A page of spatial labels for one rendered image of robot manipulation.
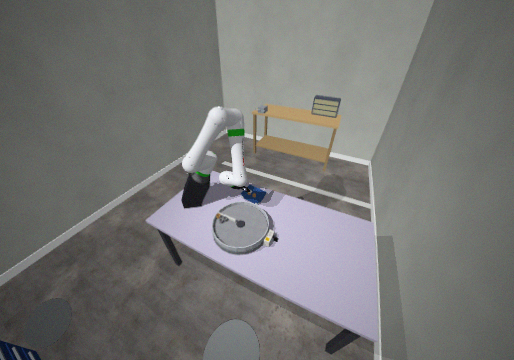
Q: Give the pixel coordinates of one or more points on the grey round turning table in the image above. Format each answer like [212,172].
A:
[242,232]

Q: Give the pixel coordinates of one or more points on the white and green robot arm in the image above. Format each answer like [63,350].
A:
[217,119]

